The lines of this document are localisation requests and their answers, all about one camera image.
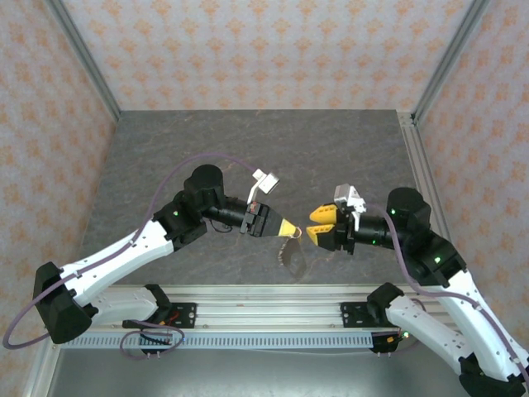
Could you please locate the aluminium side rail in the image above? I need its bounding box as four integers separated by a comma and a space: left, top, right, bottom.
397, 112, 470, 299

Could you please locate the black electronics bracket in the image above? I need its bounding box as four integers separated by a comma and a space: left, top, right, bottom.
369, 332, 401, 357

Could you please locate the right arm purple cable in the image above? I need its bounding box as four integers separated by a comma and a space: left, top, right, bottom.
365, 202, 529, 386

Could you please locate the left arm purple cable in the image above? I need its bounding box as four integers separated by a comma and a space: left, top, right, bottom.
2, 151, 260, 361

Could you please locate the aluminium frame leg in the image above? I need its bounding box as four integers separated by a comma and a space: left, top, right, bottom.
22, 341, 64, 397

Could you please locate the aluminium upright post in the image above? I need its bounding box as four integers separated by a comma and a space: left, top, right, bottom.
44, 0, 122, 122
412, 0, 491, 126

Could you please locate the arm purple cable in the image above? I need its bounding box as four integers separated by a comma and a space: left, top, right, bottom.
2, 151, 260, 361
365, 202, 529, 386

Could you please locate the slotted grey cable duct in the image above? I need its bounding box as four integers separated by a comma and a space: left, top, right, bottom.
61, 333, 418, 352

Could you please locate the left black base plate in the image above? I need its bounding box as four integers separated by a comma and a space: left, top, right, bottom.
122, 302, 198, 330

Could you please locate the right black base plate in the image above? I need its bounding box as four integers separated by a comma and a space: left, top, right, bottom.
339, 301, 373, 330

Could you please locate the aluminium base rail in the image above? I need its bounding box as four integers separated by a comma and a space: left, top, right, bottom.
44, 284, 495, 332

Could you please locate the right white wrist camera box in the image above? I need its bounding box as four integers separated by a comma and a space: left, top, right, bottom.
333, 183, 369, 217

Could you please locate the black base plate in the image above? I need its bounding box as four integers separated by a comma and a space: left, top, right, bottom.
339, 301, 373, 330
122, 302, 198, 330

